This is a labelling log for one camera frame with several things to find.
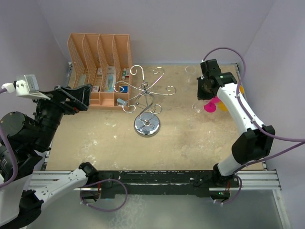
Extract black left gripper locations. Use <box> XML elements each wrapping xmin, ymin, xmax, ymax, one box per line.
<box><xmin>30</xmin><ymin>83</ymin><xmax>92</xmax><ymax>148</ymax></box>

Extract clear wine glass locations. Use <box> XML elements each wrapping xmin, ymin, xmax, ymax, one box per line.
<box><xmin>185</xmin><ymin>65</ymin><xmax>197</xmax><ymax>83</ymax></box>
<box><xmin>192</xmin><ymin>100</ymin><xmax>209</xmax><ymax>113</ymax></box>

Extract orange plastic wine glass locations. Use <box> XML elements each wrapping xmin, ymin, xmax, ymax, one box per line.
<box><xmin>217</xmin><ymin>83</ymin><xmax>244</xmax><ymax>112</ymax></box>

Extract pink plastic wine glass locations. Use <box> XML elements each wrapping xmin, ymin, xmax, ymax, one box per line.
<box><xmin>203</xmin><ymin>96</ymin><xmax>221</xmax><ymax>113</ymax></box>

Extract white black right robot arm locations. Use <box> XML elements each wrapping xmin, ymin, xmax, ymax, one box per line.
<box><xmin>197</xmin><ymin>59</ymin><xmax>275</xmax><ymax>187</ymax></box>

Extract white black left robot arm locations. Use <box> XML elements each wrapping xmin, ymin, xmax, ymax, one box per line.
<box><xmin>0</xmin><ymin>81</ymin><xmax>98</xmax><ymax>229</ymax></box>

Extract orange perforated desk organizer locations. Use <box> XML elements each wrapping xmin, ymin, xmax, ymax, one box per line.
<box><xmin>67</xmin><ymin>33</ymin><xmax>133</xmax><ymax>110</ymax></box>

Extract blue stapler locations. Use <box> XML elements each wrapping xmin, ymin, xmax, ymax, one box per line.
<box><xmin>116</xmin><ymin>98</ymin><xmax>126</xmax><ymax>106</ymax></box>

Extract white glue stick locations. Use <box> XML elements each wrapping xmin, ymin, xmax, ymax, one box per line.
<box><xmin>122</xmin><ymin>68</ymin><xmax>127</xmax><ymax>80</ymax></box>

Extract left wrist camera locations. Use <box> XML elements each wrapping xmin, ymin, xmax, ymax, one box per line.
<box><xmin>0</xmin><ymin>74</ymin><xmax>50</xmax><ymax>100</ymax></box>

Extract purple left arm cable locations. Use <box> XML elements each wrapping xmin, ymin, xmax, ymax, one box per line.
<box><xmin>0</xmin><ymin>88</ymin><xmax>19</xmax><ymax>188</ymax></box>

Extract chrome wire wine glass rack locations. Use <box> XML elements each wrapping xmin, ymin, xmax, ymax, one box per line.
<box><xmin>121</xmin><ymin>65</ymin><xmax>177</xmax><ymax>137</ymax></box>

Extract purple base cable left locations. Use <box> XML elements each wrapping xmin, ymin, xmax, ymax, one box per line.
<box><xmin>80</xmin><ymin>177</ymin><xmax>129</xmax><ymax>212</ymax></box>

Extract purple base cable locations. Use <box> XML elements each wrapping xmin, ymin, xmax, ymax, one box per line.
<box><xmin>213</xmin><ymin>176</ymin><xmax>244</xmax><ymax>206</ymax></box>
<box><xmin>80</xmin><ymin>177</ymin><xmax>129</xmax><ymax>212</ymax></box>

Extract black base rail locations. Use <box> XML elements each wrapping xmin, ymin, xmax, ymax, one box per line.
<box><xmin>81</xmin><ymin>170</ymin><xmax>239</xmax><ymax>198</ymax></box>

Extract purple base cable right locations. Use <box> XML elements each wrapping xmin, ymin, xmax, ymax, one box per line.
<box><xmin>213</xmin><ymin>176</ymin><xmax>244</xmax><ymax>206</ymax></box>

